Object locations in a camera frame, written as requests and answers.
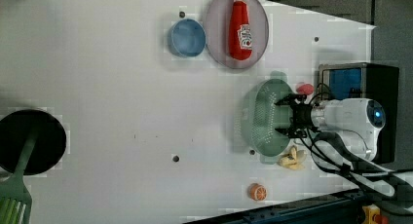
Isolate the green plastic strainer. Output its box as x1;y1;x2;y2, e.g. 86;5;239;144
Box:
240;71;293;165

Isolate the grey round plate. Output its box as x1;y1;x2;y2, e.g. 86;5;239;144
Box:
203;0;269;69

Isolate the black toaster oven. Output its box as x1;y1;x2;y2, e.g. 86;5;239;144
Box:
319;62;399;164

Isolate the orange slice toy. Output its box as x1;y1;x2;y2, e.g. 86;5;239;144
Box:
247;183;267;201

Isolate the red ketchup bottle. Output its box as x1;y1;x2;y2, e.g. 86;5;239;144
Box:
228;0;252;60

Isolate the pink fruit toy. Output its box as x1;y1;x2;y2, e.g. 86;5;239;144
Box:
296;84;315;95

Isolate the peeled banana toy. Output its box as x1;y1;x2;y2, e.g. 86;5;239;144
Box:
279;145;307;170

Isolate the green spatula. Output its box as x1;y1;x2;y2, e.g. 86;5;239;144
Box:
0;130;38;224

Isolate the blue small bowl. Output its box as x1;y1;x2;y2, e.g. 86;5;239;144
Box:
167;19;207;57

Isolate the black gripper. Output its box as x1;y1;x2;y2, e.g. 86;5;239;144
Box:
276;93;314;138

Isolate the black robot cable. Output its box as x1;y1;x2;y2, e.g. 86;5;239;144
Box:
300;82;413;193

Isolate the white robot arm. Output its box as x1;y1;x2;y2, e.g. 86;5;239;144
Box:
276;93;412;206

